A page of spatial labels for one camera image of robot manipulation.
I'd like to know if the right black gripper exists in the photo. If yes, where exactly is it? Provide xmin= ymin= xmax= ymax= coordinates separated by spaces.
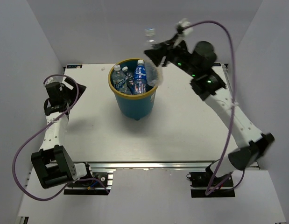
xmin=144 ymin=34 xmax=199 ymax=78

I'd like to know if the crushed clear unlabelled bottle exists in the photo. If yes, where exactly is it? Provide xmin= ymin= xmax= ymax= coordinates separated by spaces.
xmin=144 ymin=28 xmax=163 ymax=87

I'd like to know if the clear bottle dark blue label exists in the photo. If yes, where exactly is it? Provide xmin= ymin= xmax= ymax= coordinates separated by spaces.
xmin=134 ymin=60 xmax=147 ymax=95

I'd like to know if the clear bottle green white label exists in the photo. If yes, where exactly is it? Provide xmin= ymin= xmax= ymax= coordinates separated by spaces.
xmin=111 ymin=64 xmax=132 ymax=95

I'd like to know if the Aquafina clear water bottle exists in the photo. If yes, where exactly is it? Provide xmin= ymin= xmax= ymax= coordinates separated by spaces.
xmin=122 ymin=66 xmax=134 ymax=92

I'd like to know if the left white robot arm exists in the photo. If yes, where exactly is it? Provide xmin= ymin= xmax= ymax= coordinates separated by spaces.
xmin=31 ymin=77 xmax=93 ymax=189

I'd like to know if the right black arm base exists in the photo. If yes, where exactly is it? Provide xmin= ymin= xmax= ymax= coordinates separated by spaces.
xmin=186 ymin=171 xmax=236 ymax=198

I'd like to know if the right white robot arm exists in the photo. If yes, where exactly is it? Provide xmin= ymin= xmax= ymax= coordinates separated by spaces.
xmin=144 ymin=41 xmax=275 ymax=186

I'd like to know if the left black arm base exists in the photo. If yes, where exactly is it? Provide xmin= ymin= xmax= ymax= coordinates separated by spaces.
xmin=63 ymin=168 xmax=114 ymax=196

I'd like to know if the teal bin with yellow rim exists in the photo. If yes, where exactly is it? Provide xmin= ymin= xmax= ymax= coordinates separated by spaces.
xmin=108 ymin=58 xmax=157 ymax=120

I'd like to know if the left corner marker sticker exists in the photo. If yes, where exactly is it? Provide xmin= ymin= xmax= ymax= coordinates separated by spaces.
xmin=66 ymin=64 xmax=83 ymax=69

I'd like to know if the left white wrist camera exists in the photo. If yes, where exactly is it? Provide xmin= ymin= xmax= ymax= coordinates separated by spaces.
xmin=43 ymin=75 xmax=60 ymax=87

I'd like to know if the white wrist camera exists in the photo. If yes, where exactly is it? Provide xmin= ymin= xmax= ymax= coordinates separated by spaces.
xmin=174 ymin=18 xmax=193 ymax=47
xmin=43 ymin=75 xmax=60 ymax=87

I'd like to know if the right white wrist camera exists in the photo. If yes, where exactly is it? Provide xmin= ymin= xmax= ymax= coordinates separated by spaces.
xmin=174 ymin=18 xmax=193 ymax=47

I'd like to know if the aluminium front rail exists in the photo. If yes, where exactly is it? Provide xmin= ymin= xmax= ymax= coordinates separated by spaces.
xmin=87 ymin=161 xmax=259 ymax=172

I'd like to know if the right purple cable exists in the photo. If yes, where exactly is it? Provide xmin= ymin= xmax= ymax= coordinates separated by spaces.
xmin=183 ymin=20 xmax=245 ymax=196

